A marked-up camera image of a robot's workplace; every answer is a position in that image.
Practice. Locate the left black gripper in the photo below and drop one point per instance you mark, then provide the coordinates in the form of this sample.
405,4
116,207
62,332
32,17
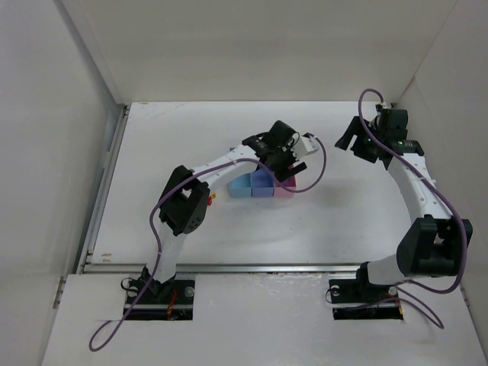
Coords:
284,161

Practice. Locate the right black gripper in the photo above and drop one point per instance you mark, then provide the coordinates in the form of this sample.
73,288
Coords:
358,141

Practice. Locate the purple lego piece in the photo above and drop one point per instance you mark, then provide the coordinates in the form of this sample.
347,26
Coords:
288,183

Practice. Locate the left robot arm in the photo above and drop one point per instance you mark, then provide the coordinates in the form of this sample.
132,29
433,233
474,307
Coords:
182,206

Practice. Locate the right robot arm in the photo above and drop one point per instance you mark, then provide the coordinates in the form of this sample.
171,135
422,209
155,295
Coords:
435,245

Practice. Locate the pink container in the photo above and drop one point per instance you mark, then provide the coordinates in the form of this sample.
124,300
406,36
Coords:
284,192

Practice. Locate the light blue container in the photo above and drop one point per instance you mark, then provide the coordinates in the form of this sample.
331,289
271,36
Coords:
241,187

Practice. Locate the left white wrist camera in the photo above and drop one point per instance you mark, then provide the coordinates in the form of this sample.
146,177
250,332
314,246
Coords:
305,145

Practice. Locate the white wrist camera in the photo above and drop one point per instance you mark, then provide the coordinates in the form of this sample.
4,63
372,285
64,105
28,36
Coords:
382,105
305,145

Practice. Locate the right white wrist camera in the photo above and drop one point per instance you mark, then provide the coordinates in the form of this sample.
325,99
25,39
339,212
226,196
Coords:
382,105

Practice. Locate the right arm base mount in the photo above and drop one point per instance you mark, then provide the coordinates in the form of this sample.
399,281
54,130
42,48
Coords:
351,301

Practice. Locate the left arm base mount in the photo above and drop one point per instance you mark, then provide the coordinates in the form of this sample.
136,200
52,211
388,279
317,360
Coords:
176,304

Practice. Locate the aluminium rail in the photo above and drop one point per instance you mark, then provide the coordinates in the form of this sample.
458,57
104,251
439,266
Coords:
89,268

